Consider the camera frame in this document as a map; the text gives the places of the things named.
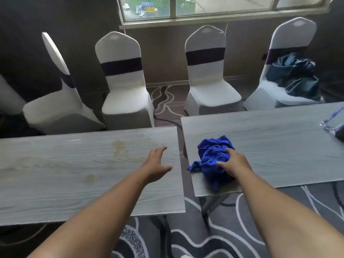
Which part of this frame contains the person's right hand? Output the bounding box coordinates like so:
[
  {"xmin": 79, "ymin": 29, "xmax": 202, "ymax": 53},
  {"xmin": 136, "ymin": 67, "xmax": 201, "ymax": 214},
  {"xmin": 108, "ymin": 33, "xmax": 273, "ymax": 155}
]
[{"xmin": 216, "ymin": 148, "xmax": 253, "ymax": 183}]

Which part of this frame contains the tall white planter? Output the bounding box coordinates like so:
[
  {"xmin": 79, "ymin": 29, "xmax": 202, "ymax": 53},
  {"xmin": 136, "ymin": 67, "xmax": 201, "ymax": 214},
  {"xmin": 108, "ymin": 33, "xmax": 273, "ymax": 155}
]
[{"xmin": 0, "ymin": 73, "xmax": 27, "ymax": 116}]

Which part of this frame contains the person's left forearm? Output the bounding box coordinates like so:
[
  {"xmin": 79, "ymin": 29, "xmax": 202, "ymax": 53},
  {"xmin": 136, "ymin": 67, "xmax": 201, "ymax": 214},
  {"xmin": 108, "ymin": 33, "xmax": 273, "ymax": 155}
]
[{"xmin": 27, "ymin": 169, "xmax": 148, "ymax": 258}]

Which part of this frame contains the person's left hand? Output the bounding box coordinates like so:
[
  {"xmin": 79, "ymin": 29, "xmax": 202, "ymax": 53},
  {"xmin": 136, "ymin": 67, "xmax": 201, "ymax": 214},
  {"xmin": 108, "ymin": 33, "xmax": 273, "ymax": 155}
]
[{"xmin": 139, "ymin": 146, "xmax": 173, "ymax": 186}]

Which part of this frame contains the blue microfibre cloth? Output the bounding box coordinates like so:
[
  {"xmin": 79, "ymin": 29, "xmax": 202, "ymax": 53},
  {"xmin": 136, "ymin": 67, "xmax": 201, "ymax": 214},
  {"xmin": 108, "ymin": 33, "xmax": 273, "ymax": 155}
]
[{"xmin": 187, "ymin": 135, "xmax": 237, "ymax": 192}]

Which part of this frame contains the person's right forearm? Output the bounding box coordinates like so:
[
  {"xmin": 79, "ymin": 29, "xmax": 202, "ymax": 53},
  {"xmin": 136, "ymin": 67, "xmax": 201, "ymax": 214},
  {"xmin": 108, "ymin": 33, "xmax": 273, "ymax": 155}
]
[{"xmin": 236, "ymin": 170, "xmax": 344, "ymax": 258}]

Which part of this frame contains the window with grey frame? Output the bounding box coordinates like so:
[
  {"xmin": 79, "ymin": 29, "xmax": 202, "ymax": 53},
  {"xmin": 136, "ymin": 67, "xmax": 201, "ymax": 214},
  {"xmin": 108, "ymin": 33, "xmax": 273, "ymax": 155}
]
[{"xmin": 116, "ymin": 0, "xmax": 335, "ymax": 30}]

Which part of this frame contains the clear plastic bottle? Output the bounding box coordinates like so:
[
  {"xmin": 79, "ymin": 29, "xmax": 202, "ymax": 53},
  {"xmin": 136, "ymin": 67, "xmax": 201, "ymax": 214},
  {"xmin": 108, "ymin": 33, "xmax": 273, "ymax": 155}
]
[{"xmin": 320, "ymin": 104, "xmax": 344, "ymax": 143}]

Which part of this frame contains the white covered chair purple sash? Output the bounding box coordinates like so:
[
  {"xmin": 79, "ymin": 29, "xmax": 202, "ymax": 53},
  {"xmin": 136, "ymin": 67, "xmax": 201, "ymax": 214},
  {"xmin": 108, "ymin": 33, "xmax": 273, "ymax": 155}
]
[
  {"xmin": 23, "ymin": 32, "xmax": 106, "ymax": 135},
  {"xmin": 184, "ymin": 25, "xmax": 242, "ymax": 116},
  {"xmin": 95, "ymin": 31, "xmax": 155, "ymax": 131},
  {"xmin": 243, "ymin": 17, "xmax": 326, "ymax": 111}
]

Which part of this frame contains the grey wooden table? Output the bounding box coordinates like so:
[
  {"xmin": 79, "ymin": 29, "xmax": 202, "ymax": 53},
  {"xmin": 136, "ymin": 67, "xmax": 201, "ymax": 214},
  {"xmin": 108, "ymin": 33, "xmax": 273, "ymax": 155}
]
[
  {"xmin": 181, "ymin": 102, "xmax": 344, "ymax": 197},
  {"xmin": 0, "ymin": 126, "xmax": 186, "ymax": 226}
]

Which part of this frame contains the dark blue jacket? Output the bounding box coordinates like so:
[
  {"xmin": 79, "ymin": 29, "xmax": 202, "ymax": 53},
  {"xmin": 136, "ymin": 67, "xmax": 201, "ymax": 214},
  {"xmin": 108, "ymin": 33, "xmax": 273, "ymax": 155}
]
[{"xmin": 265, "ymin": 53, "xmax": 322, "ymax": 101}]

